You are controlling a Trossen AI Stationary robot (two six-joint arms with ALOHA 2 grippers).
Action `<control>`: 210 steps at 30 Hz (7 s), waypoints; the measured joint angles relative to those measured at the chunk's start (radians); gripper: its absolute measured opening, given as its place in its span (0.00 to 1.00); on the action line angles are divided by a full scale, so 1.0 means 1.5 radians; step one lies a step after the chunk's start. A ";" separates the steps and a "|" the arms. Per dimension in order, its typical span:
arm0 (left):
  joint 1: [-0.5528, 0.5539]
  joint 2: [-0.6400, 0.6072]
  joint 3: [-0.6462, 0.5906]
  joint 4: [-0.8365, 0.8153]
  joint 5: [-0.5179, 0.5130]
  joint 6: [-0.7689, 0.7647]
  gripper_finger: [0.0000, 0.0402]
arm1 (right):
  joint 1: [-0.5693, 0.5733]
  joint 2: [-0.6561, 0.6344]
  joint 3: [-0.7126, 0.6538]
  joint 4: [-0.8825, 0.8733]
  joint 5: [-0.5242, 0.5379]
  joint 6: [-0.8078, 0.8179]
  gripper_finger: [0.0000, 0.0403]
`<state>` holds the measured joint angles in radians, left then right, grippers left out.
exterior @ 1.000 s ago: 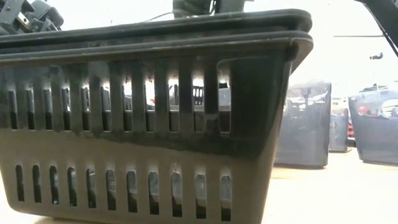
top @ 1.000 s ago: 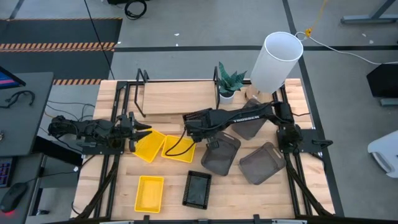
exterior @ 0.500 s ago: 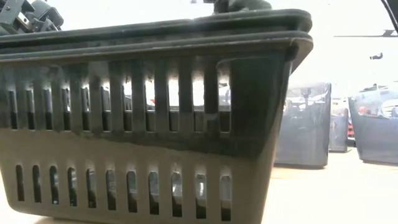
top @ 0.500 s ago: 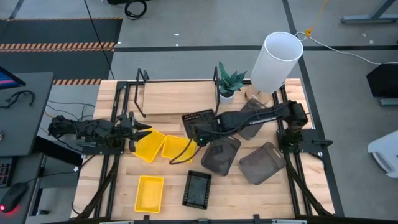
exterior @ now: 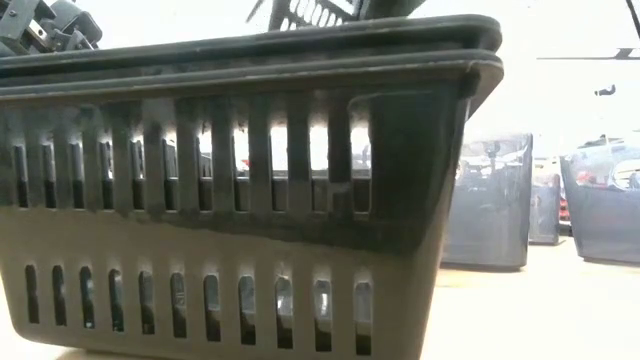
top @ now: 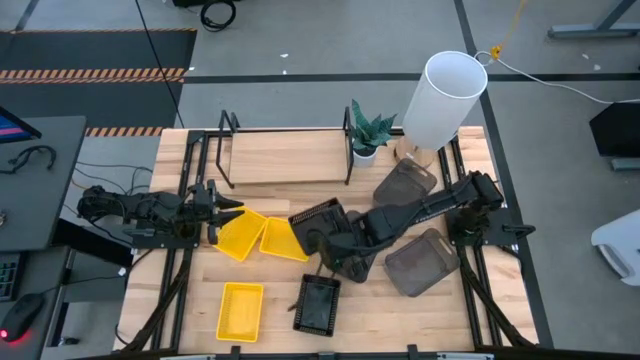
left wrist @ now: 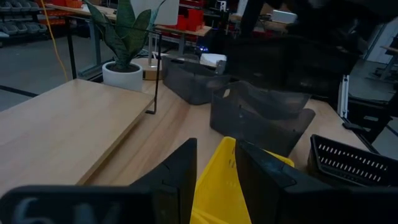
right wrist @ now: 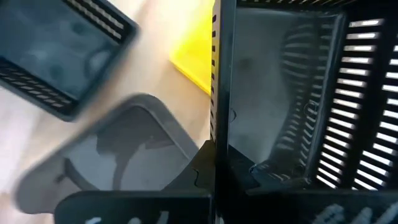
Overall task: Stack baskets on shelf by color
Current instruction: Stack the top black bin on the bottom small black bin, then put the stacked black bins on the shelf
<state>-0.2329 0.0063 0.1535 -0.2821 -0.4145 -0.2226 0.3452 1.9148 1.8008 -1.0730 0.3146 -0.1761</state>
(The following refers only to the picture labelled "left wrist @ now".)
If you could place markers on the yellow slotted plastic basket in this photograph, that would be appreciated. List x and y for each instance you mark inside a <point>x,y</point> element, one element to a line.
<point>214,186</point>

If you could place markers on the background table grey legs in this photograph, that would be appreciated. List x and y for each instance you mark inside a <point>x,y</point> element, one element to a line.
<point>93,46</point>

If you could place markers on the wooden shelf black metal frame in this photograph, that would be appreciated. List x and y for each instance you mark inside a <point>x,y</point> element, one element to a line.
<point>62,124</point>

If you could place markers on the red plastic bin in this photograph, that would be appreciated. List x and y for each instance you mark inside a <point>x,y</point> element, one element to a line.
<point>195,20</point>
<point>182,23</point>

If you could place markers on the translucent grey plastic bin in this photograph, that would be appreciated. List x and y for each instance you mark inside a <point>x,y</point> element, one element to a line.
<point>189,84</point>
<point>255,133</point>

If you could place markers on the white box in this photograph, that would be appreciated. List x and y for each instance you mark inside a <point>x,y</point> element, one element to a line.
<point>213,59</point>

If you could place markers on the wooden background table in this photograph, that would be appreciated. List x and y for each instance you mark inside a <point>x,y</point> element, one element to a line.
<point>168,29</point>

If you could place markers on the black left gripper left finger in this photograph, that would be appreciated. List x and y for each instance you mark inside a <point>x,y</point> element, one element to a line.
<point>177,186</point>

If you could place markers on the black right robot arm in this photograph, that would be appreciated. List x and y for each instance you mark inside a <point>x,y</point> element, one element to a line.
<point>342,12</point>

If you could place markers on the grey storage bin rack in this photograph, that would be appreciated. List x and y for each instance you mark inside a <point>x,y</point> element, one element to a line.
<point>18,28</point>

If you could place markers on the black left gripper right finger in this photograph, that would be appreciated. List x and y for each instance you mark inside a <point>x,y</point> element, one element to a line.
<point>261,177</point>

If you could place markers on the black slotted plastic basket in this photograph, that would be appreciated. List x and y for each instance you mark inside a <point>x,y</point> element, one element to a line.
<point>342,174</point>

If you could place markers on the green plant in white pot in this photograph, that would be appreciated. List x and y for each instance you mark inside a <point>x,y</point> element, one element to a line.
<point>122,79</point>

